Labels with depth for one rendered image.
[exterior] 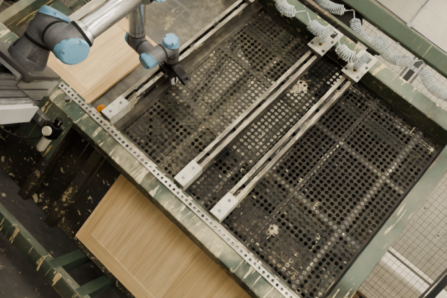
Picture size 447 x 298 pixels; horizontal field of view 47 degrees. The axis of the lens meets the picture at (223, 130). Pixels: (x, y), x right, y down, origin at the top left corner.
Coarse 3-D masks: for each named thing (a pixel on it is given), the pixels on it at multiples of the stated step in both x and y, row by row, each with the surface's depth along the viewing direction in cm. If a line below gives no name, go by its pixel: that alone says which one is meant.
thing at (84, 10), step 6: (96, 0) 278; (102, 0) 278; (84, 6) 276; (90, 6) 276; (96, 6) 276; (78, 12) 274; (84, 12) 274; (90, 12) 276; (72, 18) 271; (78, 18) 272
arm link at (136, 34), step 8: (144, 8) 222; (128, 16) 225; (136, 16) 222; (144, 16) 225; (128, 24) 229; (136, 24) 226; (144, 24) 229; (128, 32) 236; (136, 32) 229; (144, 32) 232; (128, 40) 235; (136, 40) 232; (144, 40) 233; (136, 48) 233
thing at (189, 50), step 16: (240, 0) 282; (256, 0) 287; (224, 16) 277; (240, 16) 284; (208, 32) 275; (192, 48) 266; (144, 80) 255; (160, 80) 259; (128, 96) 253; (144, 96) 257; (112, 112) 245
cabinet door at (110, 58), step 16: (112, 32) 273; (96, 48) 267; (112, 48) 268; (128, 48) 269; (48, 64) 260; (64, 64) 261; (80, 64) 262; (96, 64) 263; (112, 64) 264; (128, 64) 264; (80, 80) 258; (96, 80) 259; (112, 80) 259; (96, 96) 255
